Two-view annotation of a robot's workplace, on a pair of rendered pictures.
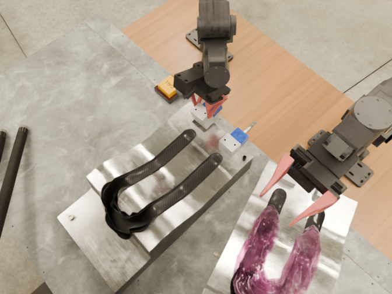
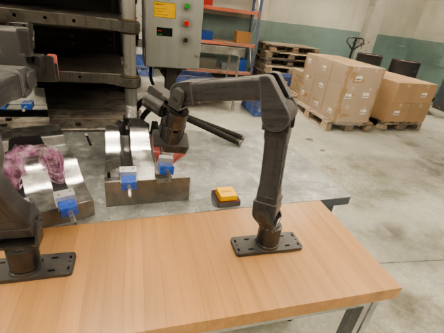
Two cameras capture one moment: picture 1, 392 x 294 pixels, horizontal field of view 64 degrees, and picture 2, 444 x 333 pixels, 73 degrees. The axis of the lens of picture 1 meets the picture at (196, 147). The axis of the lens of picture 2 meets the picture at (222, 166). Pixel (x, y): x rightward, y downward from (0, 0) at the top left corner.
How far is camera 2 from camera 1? 1.22 m
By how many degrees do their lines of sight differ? 73
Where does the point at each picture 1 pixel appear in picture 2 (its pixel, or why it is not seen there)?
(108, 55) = (289, 185)
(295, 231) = (29, 178)
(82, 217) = not seen: hidden behind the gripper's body
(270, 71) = (191, 279)
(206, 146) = (142, 168)
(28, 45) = (418, 267)
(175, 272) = (91, 156)
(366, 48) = not seen: outside the picture
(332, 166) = not seen: hidden behind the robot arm
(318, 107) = (97, 295)
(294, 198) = (47, 196)
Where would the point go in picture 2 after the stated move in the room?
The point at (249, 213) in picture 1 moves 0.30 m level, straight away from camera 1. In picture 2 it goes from (72, 165) to (97, 217)
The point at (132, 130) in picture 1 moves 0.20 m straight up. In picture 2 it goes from (203, 173) to (207, 125)
